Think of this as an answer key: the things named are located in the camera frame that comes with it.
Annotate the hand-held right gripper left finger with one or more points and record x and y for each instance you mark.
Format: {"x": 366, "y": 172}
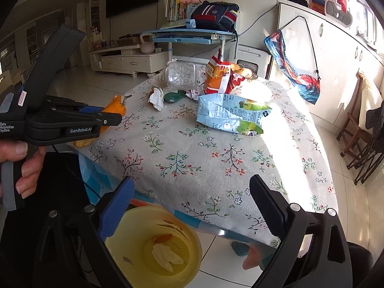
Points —
{"x": 117, "y": 207}

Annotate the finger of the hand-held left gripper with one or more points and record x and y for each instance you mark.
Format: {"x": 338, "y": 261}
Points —
{"x": 90, "y": 127}
{"x": 90, "y": 110}

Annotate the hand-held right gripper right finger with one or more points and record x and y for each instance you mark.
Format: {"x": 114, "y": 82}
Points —
{"x": 267, "y": 207}

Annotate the orange fruit peel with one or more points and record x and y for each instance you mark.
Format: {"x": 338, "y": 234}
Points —
{"x": 115, "y": 105}

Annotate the yellow plastic bin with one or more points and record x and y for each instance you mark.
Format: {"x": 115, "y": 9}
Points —
{"x": 168, "y": 225}

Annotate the green knitted cloth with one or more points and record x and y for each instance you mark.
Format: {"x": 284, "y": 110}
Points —
{"x": 174, "y": 96}

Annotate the orange red snack bag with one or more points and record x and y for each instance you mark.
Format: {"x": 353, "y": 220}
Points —
{"x": 214, "y": 78}

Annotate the person's left hand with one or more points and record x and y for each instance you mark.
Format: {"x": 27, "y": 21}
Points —
{"x": 31, "y": 171}

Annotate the blue patterned undercloth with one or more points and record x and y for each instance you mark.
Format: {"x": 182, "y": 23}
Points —
{"x": 96, "y": 174}

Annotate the white TV cabinet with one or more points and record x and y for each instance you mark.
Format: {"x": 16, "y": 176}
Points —
{"x": 129, "y": 61}

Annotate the large crumpled white paper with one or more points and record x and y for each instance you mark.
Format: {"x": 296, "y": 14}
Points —
{"x": 156, "y": 97}

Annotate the white paper scrap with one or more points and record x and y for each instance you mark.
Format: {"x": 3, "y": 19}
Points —
{"x": 166, "y": 256}

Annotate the white display shelf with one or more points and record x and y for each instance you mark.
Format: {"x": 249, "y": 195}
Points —
{"x": 93, "y": 21}

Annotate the brown tray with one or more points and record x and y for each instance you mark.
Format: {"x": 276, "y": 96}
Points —
{"x": 129, "y": 41}

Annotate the pink kettlebell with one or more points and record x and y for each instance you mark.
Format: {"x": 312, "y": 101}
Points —
{"x": 147, "y": 45}

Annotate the clear plastic bottle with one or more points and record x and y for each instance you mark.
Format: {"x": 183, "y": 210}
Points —
{"x": 180, "y": 75}

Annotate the light blue snack bag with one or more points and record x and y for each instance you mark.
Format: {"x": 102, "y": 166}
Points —
{"x": 228, "y": 114}

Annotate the white red printed wrapper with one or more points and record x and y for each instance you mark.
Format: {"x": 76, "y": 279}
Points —
{"x": 194, "y": 93}

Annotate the black folding chair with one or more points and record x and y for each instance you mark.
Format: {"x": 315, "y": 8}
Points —
{"x": 372, "y": 153}

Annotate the wooden chair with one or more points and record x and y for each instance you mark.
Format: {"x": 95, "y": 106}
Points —
{"x": 354, "y": 126}

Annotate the blue study desk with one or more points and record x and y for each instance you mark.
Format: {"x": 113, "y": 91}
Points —
{"x": 186, "y": 34}

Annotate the row of books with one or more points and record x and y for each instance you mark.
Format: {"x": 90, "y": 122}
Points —
{"x": 175, "y": 9}

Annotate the light blue box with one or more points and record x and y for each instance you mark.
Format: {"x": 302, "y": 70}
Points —
{"x": 191, "y": 23}

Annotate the yellow mango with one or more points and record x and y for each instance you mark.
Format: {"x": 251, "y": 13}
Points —
{"x": 245, "y": 72}

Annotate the colourful printed hanging bag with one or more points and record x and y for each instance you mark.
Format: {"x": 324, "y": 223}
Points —
{"x": 292, "y": 66}

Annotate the dark blue red backpack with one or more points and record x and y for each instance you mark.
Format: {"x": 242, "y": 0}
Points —
{"x": 214, "y": 16}

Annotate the white portable radio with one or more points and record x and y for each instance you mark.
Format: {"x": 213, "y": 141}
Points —
{"x": 337, "y": 12}

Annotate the white wall cabinets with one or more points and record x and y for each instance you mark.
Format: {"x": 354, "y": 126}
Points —
{"x": 333, "y": 66}

